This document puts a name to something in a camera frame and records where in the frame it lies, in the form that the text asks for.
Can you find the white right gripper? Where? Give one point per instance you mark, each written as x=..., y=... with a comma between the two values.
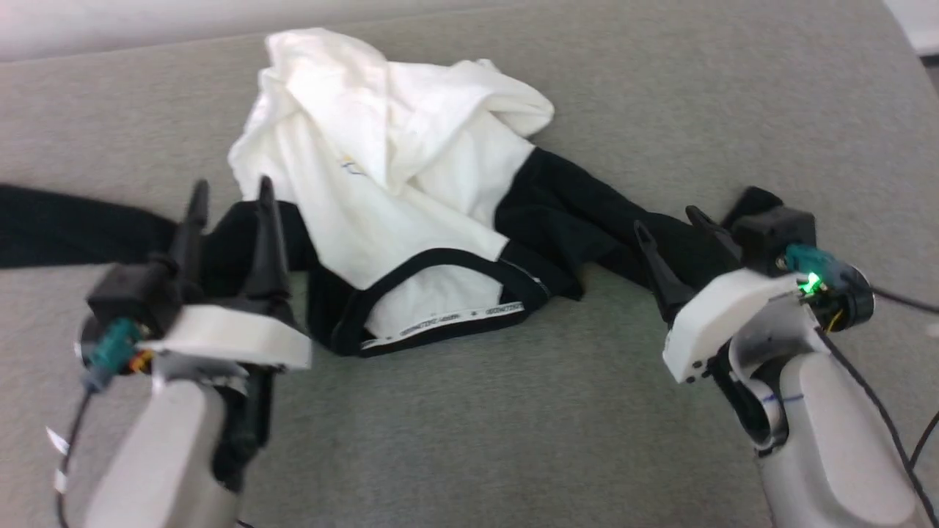
x=722, y=315

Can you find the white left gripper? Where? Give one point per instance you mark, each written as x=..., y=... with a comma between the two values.
x=235, y=339

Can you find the white and black shirt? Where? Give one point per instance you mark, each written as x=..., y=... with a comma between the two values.
x=381, y=183

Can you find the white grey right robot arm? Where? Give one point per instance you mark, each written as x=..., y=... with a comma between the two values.
x=829, y=440

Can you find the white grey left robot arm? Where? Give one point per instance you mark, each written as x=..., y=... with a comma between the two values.
x=161, y=455

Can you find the grey-green fabric sofa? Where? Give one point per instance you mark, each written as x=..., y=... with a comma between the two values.
x=513, y=440

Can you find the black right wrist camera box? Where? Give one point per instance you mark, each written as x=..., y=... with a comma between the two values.
x=770, y=235

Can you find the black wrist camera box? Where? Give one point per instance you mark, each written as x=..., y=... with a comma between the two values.
x=770, y=235
x=136, y=297

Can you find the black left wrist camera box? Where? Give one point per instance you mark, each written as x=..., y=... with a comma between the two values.
x=136, y=297

